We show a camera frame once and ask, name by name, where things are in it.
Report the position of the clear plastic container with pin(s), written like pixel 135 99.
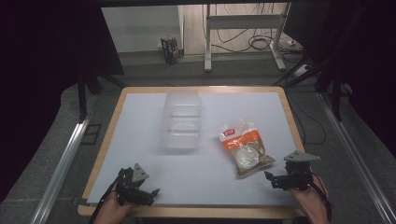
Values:
pixel 181 119

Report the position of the black tripod legs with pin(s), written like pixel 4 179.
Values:
pixel 295 70

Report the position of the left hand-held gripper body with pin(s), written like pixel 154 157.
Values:
pixel 128 183

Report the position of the aluminium rail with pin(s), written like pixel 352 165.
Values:
pixel 62 165
pixel 358 155

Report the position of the white metal stand frame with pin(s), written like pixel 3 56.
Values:
pixel 244 21

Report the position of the person's left hand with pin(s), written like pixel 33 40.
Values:
pixel 110 209

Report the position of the orange and clear snack bag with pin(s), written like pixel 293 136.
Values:
pixel 246 146

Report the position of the black stand post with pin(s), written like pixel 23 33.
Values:
pixel 82 96
pixel 336 96

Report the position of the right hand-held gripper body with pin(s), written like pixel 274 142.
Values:
pixel 298 174

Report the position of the white power strip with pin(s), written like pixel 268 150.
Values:
pixel 300 70

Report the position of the blue printed carton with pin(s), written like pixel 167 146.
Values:
pixel 170 48

